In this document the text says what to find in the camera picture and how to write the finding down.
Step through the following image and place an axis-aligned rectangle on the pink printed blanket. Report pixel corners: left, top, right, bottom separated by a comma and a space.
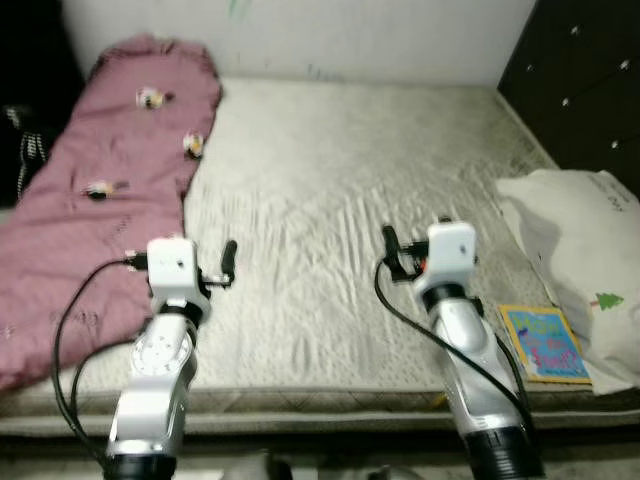
0, 35, 223, 393

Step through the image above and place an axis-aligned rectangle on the black white striped object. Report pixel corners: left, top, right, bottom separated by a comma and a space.
5, 105, 49, 206

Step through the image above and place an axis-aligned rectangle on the white pillow with tree print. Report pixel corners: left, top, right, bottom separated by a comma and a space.
495, 168, 640, 396

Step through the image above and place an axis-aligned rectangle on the grey quilted mattress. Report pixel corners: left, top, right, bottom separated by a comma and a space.
0, 78, 640, 416

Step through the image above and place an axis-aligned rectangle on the grey speckled bed base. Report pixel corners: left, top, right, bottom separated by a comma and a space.
0, 405, 640, 441

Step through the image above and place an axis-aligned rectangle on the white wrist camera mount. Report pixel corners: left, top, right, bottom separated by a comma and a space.
412, 222, 477, 296
147, 237, 209, 311

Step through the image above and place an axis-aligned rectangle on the colourful children's book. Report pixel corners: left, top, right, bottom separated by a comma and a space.
497, 303, 593, 386

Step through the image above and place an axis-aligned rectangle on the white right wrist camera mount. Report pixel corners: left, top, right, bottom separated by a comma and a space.
412, 222, 477, 296

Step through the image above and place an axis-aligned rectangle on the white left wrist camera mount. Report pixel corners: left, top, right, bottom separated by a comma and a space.
147, 237, 209, 311

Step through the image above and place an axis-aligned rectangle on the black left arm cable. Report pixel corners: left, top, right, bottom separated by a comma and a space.
52, 256, 153, 468

